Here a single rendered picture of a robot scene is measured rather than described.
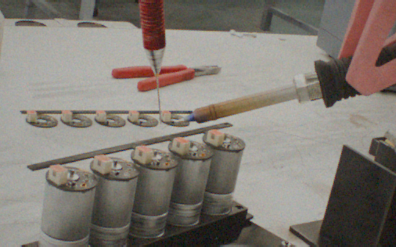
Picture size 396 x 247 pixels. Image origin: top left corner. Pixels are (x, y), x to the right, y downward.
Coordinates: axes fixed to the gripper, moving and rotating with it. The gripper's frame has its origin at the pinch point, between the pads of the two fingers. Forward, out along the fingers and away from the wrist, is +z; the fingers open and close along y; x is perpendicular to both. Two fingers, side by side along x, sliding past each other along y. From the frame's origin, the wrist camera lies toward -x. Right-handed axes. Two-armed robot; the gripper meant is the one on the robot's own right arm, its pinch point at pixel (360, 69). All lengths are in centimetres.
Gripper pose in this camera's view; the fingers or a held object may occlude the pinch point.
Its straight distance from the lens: 41.3
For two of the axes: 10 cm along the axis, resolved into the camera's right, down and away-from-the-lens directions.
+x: 7.8, 5.7, 2.6
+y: 0.4, 3.6, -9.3
